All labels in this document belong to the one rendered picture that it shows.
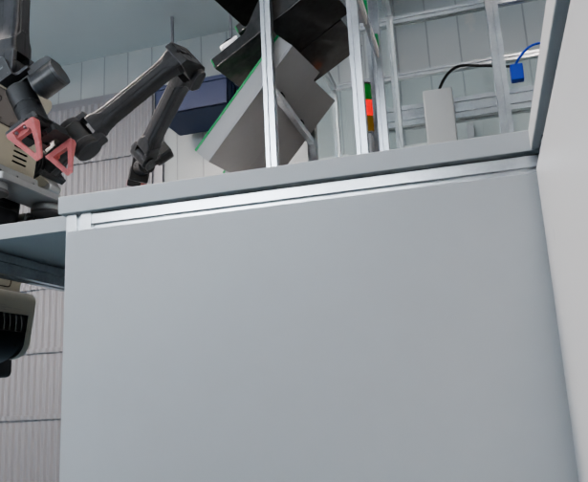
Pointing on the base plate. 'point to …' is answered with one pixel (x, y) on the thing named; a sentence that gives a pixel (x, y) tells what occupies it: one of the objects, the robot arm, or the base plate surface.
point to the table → (28, 240)
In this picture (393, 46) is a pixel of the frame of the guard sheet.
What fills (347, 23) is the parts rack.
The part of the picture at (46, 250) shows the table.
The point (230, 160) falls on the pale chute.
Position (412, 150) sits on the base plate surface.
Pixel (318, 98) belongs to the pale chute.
